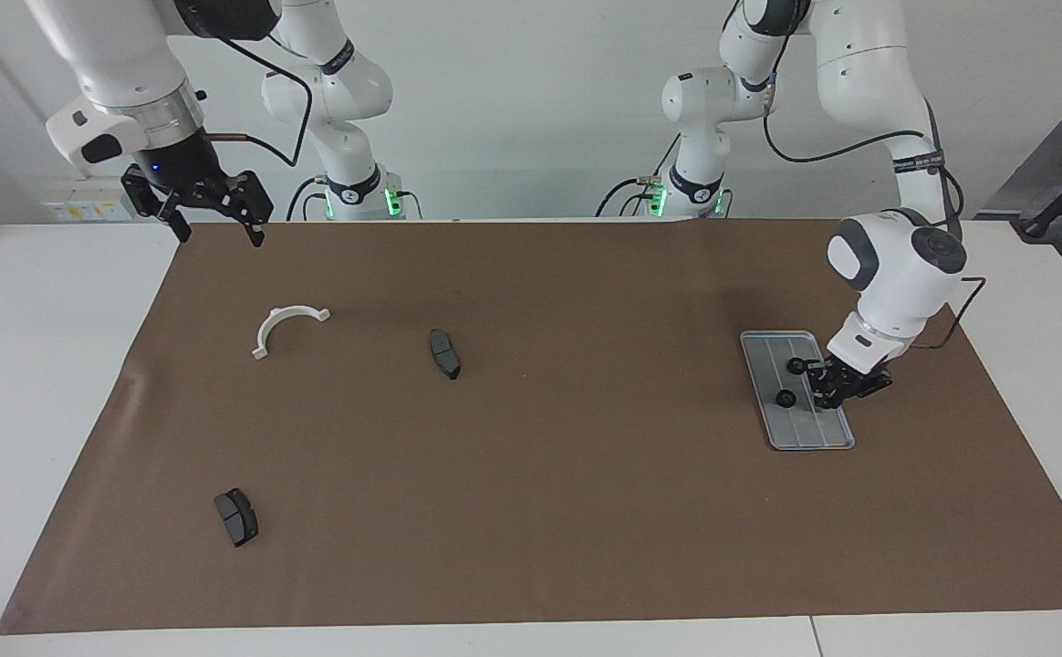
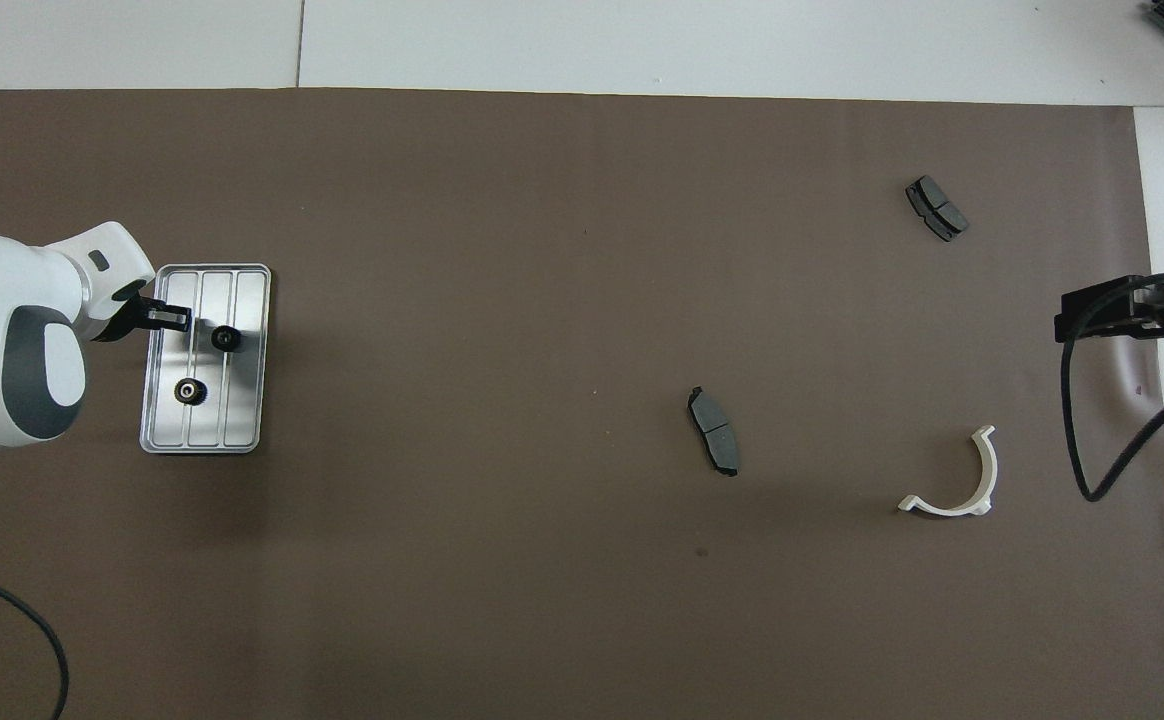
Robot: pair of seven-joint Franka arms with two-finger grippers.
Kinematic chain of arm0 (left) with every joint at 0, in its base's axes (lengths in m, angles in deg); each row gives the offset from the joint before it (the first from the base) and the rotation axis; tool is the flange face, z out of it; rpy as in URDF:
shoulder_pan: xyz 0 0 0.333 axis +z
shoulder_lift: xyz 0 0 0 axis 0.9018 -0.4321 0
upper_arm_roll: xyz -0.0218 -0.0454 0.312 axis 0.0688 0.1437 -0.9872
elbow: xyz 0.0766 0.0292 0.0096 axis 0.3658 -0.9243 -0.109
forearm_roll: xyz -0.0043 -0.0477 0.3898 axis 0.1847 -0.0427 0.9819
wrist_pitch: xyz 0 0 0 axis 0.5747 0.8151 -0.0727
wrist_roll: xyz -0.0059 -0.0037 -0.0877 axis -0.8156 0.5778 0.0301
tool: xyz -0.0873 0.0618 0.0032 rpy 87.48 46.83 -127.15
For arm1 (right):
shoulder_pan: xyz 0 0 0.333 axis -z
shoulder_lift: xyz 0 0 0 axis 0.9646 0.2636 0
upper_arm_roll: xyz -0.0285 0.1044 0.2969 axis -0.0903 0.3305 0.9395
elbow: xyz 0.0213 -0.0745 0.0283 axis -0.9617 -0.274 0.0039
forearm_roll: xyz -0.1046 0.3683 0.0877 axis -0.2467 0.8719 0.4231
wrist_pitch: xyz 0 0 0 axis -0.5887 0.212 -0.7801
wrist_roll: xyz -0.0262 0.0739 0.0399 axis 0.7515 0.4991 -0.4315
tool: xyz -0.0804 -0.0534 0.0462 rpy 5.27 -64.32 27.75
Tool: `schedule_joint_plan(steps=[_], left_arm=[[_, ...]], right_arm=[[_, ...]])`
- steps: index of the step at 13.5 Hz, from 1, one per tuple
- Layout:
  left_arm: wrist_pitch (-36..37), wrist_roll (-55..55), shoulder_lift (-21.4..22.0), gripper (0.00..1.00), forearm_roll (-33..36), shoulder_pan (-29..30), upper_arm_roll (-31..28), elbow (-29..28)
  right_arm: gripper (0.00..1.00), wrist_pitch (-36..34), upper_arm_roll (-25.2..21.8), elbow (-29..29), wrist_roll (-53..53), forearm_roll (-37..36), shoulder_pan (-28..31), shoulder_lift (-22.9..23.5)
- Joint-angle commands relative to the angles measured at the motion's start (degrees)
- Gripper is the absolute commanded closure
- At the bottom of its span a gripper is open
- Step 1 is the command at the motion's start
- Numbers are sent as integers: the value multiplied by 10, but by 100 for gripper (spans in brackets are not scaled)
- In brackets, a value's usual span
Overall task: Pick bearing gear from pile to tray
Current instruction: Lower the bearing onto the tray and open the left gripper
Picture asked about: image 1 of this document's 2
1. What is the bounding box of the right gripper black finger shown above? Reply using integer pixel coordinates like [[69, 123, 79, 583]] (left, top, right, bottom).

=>
[[120, 172, 192, 244], [228, 171, 275, 248]]

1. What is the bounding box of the silver metal tray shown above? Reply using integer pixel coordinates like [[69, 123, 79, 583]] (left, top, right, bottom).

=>
[[739, 330, 857, 452]]

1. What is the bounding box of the dark grey brake pad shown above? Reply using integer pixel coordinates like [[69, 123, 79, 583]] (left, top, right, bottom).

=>
[[213, 488, 260, 548], [429, 328, 463, 381]]

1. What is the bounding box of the brown table mat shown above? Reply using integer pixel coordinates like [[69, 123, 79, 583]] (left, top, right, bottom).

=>
[[0, 217, 1062, 635]]

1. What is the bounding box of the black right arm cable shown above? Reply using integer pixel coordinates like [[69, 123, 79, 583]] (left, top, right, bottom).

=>
[[203, 32, 313, 167]]

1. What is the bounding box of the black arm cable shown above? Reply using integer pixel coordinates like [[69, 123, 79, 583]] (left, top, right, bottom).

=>
[[762, 55, 988, 349], [203, 32, 313, 167]]

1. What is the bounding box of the white yellow wall box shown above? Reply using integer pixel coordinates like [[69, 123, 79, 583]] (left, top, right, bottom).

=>
[[43, 176, 141, 224]]

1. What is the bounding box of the white curved plastic bracket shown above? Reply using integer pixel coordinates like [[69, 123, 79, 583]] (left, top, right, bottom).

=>
[[251, 306, 332, 360]]

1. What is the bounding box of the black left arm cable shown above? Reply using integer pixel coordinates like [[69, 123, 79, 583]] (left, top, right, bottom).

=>
[[762, 55, 988, 349]]

